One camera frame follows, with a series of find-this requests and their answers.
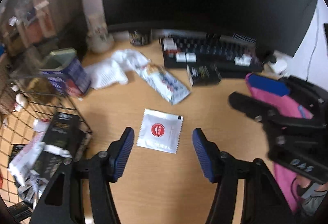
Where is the black Face tissue pack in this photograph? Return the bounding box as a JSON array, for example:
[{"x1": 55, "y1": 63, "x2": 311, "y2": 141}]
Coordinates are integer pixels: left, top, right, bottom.
[
  {"x1": 31, "y1": 151, "x2": 64, "y2": 183},
  {"x1": 42, "y1": 112, "x2": 81, "y2": 158},
  {"x1": 187, "y1": 63, "x2": 222, "y2": 87}
]

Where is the white red stick packet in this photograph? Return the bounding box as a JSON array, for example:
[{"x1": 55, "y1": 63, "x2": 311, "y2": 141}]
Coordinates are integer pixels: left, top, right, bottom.
[{"x1": 8, "y1": 132, "x2": 46, "y2": 186}]

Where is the white blue snack packet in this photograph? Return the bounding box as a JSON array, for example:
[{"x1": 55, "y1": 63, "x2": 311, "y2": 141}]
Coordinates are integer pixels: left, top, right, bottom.
[{"x1": 136, "y1": 63, "x2": 190, "y2": 105}]

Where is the white square sachet red logo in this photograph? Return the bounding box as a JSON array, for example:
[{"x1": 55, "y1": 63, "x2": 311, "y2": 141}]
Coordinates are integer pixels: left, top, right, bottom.
[{"x1": 137, "y1": 109, "x2": 183, "y2": 154}]

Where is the person right hand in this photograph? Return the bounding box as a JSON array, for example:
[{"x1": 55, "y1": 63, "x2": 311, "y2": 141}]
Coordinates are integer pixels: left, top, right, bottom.
[{"x1": 296, "y1": 177, "x2": 328, "y2": 217}]

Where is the pink mouse pad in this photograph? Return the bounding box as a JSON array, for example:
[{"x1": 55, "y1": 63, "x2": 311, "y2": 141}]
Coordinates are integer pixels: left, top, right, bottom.
[{"x1": 244, "y1": 72, "x2": 317, "y2": 214}]

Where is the white power strip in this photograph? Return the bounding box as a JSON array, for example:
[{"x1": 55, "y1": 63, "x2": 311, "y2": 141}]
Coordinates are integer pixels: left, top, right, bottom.
[{"x1": 264, "y1": 51, "x2": 292, "y2": 77}]

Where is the black mechanical keyboard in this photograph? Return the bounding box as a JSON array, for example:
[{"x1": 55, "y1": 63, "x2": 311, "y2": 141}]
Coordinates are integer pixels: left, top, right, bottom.
[{"x1": 159, "y1": 35, "x2": 263, "y2": 78}]

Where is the small black jar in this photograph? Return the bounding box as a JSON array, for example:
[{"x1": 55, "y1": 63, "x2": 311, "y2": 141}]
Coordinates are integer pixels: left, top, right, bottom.
[{"x1": 128, "y1": 29, "x2": 152, "y2": 47}]

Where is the blue tin can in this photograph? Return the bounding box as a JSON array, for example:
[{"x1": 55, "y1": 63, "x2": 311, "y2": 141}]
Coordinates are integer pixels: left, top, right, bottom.
[{"x1": 39, "y1": 48, "x2": 91, "y2": 97}]

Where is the white crumpled cloth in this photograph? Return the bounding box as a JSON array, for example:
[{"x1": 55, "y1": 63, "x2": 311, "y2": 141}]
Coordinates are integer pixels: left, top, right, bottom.
[{"x1": 84, "y1": 49, "x2": 151, "y2": 90}]

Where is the clear glass jar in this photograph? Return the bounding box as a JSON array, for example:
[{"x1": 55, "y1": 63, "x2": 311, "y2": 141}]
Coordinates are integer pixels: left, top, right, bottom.
[{"x1": 9, "y1": 46, "x2": 55, "y2": 105}]

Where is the dark acrylic storage cabinet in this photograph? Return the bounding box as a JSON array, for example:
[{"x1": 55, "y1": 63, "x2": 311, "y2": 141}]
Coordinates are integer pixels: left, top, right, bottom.
[{"x1": 1, "y1": 0, "x2": 87, "y2": 58}]

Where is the black monitor cable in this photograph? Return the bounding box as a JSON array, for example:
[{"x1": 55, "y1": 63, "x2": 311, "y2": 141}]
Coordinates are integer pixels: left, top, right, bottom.
[{"x1": 306, "y1": 6, "x2": 321, "y2": 81}]

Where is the black wire basket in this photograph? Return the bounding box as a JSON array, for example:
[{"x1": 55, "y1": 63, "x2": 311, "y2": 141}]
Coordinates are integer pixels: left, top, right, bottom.
[{"x1": 1, "y1": 77, "x2": 80, "y2": 207}]

